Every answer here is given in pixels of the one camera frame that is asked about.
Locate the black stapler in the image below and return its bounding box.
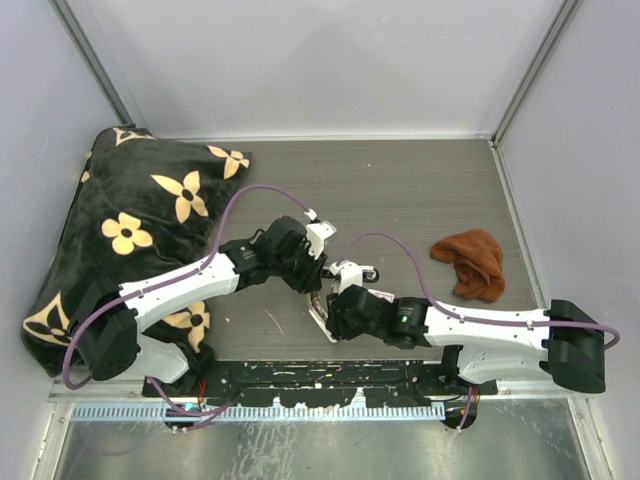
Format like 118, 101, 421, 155
339, 262, 380, 283

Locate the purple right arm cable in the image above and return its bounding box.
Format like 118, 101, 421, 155
330, 233, 619, 351

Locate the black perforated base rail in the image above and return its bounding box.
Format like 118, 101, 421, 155
162, 360, 469, 408

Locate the orange brown cloth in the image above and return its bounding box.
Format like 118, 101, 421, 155
430, 229, 506, 302

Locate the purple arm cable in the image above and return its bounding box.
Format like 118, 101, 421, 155
330, 233, 619, 351
62, 185, 323, 389

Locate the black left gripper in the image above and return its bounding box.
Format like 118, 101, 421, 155
272, 238, 327, 294

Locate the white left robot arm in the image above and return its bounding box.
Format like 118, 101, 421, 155
70, 216, 337, 396

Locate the black floral cushion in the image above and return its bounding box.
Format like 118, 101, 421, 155
21, 125, 252, 377

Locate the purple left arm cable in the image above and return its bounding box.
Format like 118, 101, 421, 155
62, 185, 323, 389

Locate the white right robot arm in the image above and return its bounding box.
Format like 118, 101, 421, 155
322, 261, 609, 394

